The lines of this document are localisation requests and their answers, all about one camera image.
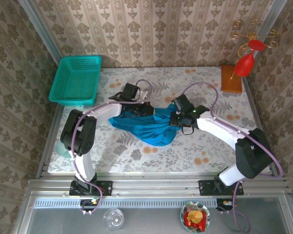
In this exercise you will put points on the clear glass cup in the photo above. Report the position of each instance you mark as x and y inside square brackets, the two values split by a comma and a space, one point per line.
[113, 219]

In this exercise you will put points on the patterned plate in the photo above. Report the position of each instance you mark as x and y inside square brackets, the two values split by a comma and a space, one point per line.
[184, 214]

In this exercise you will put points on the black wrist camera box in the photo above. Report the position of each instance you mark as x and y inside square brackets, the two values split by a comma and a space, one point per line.
[184, 103]
[130, 91]

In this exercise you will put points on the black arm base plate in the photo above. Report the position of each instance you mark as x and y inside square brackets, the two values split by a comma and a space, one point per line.
[105, 187]
[206, 187]

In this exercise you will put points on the yellow wrapped snack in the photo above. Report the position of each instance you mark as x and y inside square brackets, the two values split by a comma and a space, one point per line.
[194, 215]

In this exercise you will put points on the blue t-shirt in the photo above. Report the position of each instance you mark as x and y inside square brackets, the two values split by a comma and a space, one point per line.
[149, 129]

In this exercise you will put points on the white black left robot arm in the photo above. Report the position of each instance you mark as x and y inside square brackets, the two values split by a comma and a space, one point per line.
[83, 168]

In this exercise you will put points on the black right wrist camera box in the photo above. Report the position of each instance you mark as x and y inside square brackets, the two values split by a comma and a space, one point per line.
[184, 103]

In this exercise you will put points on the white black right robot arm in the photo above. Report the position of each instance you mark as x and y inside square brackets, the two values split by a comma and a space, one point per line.
[224, 131]

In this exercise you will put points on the pale green cloth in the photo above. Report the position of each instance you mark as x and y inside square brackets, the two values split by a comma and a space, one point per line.
[61, 151]

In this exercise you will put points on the grey metal shelf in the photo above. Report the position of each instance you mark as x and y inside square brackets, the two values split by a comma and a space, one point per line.
[156, 221]

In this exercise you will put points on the red and gold ornament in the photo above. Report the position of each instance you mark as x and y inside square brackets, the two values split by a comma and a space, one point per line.
[252, 36]

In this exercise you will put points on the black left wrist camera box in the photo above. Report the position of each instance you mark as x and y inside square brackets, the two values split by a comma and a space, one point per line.
[130, 91]

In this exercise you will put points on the wooden stand base block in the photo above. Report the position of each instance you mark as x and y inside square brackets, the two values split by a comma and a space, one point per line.
[230, 80]

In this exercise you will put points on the teal plastic basket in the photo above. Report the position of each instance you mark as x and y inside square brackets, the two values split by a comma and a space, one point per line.
[73, 80]

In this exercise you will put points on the red snack packet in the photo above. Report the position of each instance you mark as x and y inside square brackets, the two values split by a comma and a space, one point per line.
[200, 223]

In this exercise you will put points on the aluminium frame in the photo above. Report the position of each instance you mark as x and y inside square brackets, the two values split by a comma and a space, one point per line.
[149, 182]

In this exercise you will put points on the red plastic goblet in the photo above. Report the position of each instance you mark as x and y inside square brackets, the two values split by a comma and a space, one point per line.
[245, 65]

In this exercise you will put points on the floral tablecloth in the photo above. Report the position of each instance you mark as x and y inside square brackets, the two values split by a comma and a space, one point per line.
[161, 158]

